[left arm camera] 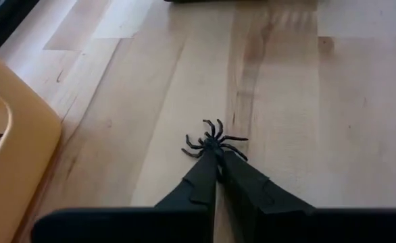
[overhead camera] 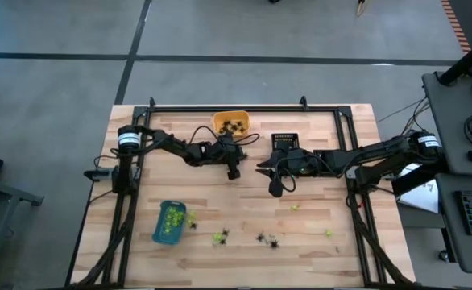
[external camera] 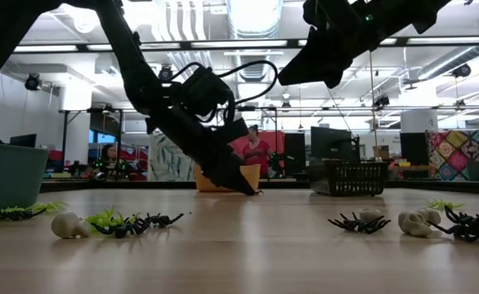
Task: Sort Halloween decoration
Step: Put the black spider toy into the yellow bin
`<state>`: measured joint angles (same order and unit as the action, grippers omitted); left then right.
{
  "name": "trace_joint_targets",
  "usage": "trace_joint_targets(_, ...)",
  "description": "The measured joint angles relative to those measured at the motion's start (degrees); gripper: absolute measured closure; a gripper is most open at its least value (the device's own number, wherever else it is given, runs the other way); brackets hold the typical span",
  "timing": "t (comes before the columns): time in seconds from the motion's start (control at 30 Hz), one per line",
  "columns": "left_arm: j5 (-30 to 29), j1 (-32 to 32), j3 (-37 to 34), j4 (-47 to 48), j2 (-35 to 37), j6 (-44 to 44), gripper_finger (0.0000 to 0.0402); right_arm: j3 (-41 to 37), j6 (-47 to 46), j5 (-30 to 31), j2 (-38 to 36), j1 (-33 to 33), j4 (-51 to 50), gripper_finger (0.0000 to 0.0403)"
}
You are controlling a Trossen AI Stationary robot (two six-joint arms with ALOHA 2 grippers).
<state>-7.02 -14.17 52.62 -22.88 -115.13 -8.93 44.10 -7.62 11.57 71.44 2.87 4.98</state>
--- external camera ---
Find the brown cardboard box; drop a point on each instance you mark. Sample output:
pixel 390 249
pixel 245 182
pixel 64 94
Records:
pixel 382 152

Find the red low partition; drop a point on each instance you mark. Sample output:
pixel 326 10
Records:
pixel 137 157

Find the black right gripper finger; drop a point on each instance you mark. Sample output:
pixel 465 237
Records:
pixel 325 73
pixel 305 61

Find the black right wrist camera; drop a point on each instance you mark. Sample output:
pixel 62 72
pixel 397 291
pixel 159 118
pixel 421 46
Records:
pixel 317 10

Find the black mesh basket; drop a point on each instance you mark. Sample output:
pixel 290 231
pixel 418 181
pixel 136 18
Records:
pixel 354 179

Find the silver ventilation duct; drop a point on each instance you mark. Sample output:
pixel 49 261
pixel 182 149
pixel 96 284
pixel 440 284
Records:
pixel 253 24

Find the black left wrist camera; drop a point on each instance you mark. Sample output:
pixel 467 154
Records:
pixel 204 92

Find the yellow plastic bin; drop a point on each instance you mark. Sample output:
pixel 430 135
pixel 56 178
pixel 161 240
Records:
pixel 252 173

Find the black background rig frame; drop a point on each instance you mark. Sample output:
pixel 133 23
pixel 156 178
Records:
pixel 65 139

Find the black ceiling spotlight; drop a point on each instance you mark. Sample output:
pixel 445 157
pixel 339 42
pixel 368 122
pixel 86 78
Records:
pixel 382 101
pixel 166 73
pixel 462 70
pixel 33 81

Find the black computer monitor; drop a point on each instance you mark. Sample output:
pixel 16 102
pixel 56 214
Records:
pixel 23 141
pixel 331 143
pixel 413 148

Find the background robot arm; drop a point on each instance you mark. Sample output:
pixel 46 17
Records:
pixel 274 162
pixel 100 166

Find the person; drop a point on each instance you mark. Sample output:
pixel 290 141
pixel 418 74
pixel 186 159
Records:
pixel 109 155
pixel 256 153

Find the teal plastic bin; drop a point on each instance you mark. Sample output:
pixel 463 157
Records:
pixel 6 179

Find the black overhead crossbar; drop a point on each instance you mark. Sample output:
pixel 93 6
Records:
pixel 185 45

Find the thin vertical pole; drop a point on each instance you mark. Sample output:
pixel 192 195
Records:
pixel 371 102

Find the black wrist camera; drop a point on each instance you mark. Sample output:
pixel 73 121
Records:
pixel 317 10
pixel 204 92

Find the cream plastic skull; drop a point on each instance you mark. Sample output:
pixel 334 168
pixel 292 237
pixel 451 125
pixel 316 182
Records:
pixel 65 225
pixel 370 213
pixel 431 215
pixel 413 224

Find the green plastic spider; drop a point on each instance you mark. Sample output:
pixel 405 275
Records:
pixel 51 206
pixel 104 218
pixel 14 209
pixel 444 204

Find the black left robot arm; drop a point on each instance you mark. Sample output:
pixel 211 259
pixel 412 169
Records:
pixel 133 53

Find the colourful patchwork quilt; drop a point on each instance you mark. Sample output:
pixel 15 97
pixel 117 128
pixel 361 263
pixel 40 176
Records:
pixel 464 155

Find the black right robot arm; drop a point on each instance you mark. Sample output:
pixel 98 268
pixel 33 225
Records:
pixel 399 16

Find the red hanging cloth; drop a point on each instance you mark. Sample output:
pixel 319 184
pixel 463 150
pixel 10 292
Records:
pixel 276 141

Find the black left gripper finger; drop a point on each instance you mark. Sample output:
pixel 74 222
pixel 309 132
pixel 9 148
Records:
pixel 237 130
pixel 223 173

